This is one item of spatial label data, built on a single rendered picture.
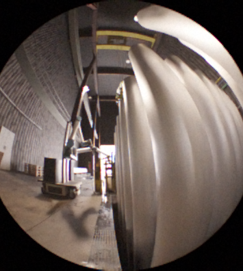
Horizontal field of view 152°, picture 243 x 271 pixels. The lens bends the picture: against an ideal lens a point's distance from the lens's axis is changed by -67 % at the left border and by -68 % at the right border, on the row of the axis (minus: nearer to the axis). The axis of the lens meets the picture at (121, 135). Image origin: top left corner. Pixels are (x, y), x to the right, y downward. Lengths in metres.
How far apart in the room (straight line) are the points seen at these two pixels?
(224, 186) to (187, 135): 0.32
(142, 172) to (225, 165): 0.38
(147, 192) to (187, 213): 0.28
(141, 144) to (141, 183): 0.19
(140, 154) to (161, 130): 0.25
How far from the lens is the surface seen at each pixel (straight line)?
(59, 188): 2.03
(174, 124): 0.20
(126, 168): 0.73
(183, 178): 0.19
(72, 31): 5.70
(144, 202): 0.47
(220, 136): 0.43
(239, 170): 0.76
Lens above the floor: 0.66
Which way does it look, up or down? 21 degrees up
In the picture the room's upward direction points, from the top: 3 degrees counter-clockwise
